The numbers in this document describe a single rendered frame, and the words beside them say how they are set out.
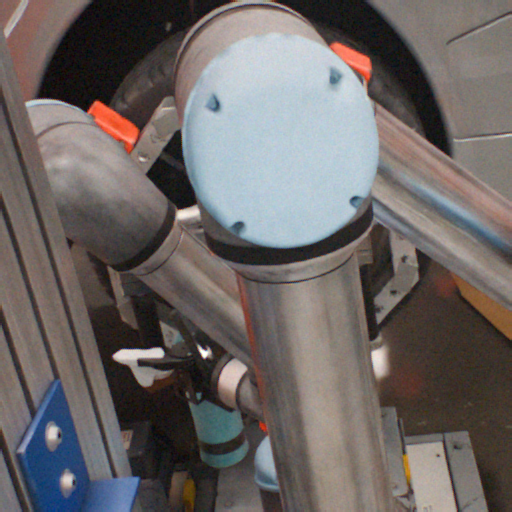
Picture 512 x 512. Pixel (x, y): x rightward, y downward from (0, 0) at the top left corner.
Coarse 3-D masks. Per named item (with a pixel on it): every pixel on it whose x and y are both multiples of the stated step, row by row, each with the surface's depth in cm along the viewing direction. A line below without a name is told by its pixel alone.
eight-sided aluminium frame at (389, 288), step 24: (168, 120) 167; (144, 144) 169; (144, 168) 171; (408, 264) 177; (120, 288) 182; (384, 288) 180; (408, 288) 179; (120, 312) 184; (168, 312) 189; (384, 312) 182; (168, 336) 187
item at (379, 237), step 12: (168, 156) 181; (180, 168) 182; (372, 228) 201; (384, 228) 189; (372, 240) 198; (384, 240) 187; (372, 252) 194; (384, 252) 186; (372, 264) 191; (384, 264) 187; (372, 276) 189
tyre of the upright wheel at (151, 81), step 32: (320, 32) 183; (160, 64) 176; (384, 64) 191; (128, 96) 175; (160, 96) 174; (384, 96) 173; (416, 128) 176; (96, 256) 188; (416, 256) 186; (416, 288) 190; (384, 320) 193
